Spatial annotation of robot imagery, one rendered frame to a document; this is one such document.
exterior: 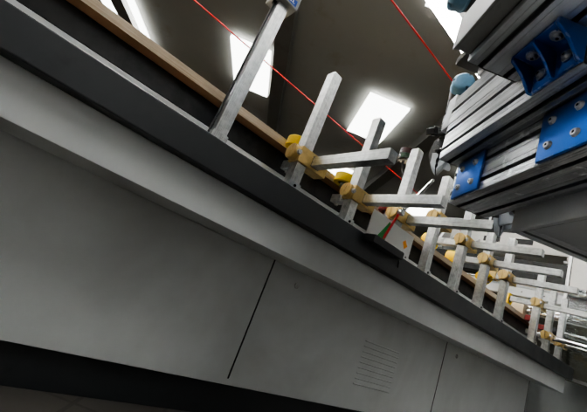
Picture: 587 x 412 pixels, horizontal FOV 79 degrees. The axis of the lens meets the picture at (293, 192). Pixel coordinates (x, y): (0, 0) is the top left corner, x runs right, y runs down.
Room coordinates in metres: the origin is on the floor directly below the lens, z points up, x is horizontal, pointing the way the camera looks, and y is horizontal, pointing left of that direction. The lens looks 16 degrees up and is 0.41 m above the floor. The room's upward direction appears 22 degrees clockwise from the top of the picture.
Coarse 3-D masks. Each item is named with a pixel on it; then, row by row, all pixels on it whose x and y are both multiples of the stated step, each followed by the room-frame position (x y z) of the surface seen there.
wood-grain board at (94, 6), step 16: (80, 0) 0.75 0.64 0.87; (96, 0) 0.76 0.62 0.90; (96, 16) 0.79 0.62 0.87; (112, 16) 0.78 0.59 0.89; (112, 32) 0.84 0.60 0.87; (128, 32) 0.81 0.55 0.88; (144, 48) 0.85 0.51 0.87; (160, 48) 0.86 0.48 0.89; (160, 64) 0.90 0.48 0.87; (176, 64) 0.89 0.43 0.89; (192, 80) 0.92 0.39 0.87; (208, 96) 0.98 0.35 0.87; (224, 96) 0.98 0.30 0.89; (240, 112) 1.01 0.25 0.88; (256, 128) 1.07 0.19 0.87; (272, 144) 1.14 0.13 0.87; (416, 240) 1.60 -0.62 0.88; (464, 272) 1.87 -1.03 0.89
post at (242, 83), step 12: (276, 12) 0.82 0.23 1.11; (264, 24) 0.83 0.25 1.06; (276, 24) 0.83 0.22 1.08; (264, 36) 0.82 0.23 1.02; (252, 48) 0.83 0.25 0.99; (264, 48) 0.83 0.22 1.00; (252, 60) 0.82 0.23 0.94; (240, 72) 0.83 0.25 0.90; (252, 72) 0.83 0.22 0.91; (240, 84) 0.82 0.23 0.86; (228, 96) 0.83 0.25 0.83; (240, 96) 0.83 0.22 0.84; (228, 108) 0.82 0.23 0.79; (216, 120) 0.83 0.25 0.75; (228, 120) 0.83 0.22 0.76; (216, 132) 0.81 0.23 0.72; (228, 132) 0.83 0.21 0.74
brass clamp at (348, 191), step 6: (342, 186) 1.11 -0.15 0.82; (348, 186) 1.09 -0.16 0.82; (354, 186) 1.09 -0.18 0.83; (342, 192) 1.10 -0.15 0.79; (348, 192) 1.08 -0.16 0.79; (354, 192) 1.08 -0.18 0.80; (360, 192) 1.10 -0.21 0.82; (366, 192) 1.12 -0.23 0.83; (342, 198) 1.13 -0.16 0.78; (348, 198) 1.11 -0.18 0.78; (354, 198) 1.09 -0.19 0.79; (360, 198) 1.11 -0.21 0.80; (360, 204) 1.12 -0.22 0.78; (360, 210) 1.18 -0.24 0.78; (366, 210) 1.16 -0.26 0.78; (372, 210) 1.15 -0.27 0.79
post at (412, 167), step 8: (416, 152) 1.25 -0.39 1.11; (408, 160) 1.27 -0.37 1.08; (416, 160) 1.24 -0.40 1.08; (408, 168) 1.26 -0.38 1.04; (416, 168) 1.25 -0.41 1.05; (408, 176) 1.25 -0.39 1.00; (416, 176) 1.26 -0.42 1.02; (408, 184) 1.24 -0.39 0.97; (400, 192) 1.26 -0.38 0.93; (408, 192) 1.25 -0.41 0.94; (400, 224) 1.25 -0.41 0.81
